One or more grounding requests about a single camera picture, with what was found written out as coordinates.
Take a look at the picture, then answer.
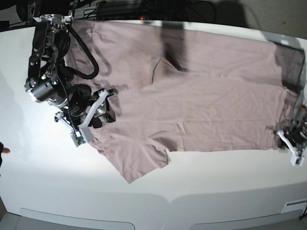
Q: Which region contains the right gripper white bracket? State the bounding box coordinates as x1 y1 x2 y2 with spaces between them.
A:
54 88 118 143

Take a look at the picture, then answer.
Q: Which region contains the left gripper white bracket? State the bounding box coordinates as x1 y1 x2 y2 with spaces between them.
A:
277 130 307 166

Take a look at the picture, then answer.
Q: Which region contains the mauve T-shirt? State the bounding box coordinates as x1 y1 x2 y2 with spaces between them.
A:
72 20 305 183

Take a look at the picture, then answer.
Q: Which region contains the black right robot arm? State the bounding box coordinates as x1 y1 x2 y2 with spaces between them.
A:
24 14 117 146

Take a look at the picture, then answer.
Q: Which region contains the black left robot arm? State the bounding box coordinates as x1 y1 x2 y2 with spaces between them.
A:
276 104 307 166

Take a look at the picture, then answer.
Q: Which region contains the person's fingertip at edge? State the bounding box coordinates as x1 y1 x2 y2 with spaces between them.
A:
2 148 11 154

